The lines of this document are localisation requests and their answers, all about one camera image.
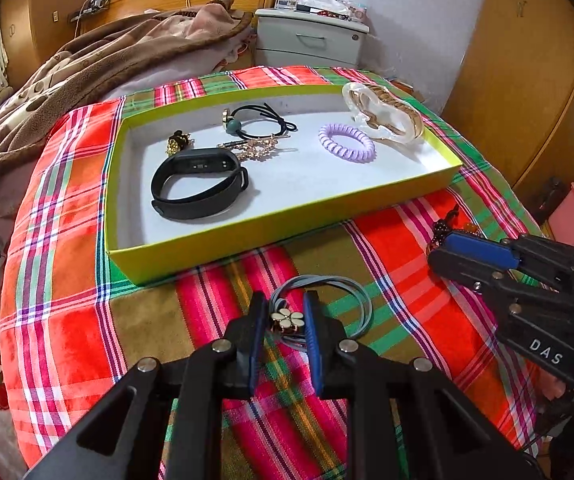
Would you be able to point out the black smart band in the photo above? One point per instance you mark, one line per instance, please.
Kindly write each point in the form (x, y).
(202, 210)

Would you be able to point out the brown spotted blanket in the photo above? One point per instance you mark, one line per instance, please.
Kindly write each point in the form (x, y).
(67, 75)

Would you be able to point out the gold black flower hair clip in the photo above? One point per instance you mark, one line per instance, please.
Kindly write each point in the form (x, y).
(174, 146)

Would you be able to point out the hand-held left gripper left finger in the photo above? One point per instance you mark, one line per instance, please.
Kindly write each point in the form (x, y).
(257, 340)

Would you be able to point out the white nightstand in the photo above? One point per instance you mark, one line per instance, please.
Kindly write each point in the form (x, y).
(307, 40)

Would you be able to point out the pink plastic object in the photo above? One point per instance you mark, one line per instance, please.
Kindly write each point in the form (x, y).
(572, 210)

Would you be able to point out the gold rhinestone hair clip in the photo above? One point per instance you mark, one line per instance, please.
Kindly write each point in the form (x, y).
(262, 149)

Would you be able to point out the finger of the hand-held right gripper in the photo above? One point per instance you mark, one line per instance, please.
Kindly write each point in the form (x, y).
(462, 270)
(477, 249)

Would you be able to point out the yellow-green cardboard box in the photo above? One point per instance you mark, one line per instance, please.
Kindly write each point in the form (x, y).
(292, 180)

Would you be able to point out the wooden wardrobe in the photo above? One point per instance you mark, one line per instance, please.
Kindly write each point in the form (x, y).
(42, 20)
(517, 85)

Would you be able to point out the beige gold hair claw clip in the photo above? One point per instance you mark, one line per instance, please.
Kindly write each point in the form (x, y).
(367, 110)

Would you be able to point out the red green plaid cloth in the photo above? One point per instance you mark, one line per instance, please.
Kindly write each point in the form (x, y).
(67, 260)

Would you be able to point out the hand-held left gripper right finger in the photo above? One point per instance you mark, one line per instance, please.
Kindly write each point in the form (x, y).
(312, 340)

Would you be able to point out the power strip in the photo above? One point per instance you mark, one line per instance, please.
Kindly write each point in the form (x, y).
(89, 10)

